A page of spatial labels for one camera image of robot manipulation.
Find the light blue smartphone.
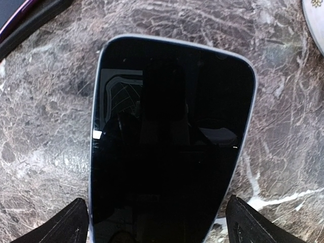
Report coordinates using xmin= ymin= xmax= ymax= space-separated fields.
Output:
xmin=89 ymin=34 xmax=257 ymax=242

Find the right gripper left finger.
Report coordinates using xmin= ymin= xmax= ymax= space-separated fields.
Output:
xmin=11 ymin=198 xmax=89 ymax=243

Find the black phone case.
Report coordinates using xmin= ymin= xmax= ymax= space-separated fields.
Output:
xmin=1 ymin=1 xmax=73 ymax=60

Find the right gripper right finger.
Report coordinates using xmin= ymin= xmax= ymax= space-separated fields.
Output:
xmin=225 ymin=194 xmax=303 ymax=243

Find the white patterned mug yellow inside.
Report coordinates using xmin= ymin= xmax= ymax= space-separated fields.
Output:
xmin=302 ymin=0 xmax=324 ymax=55

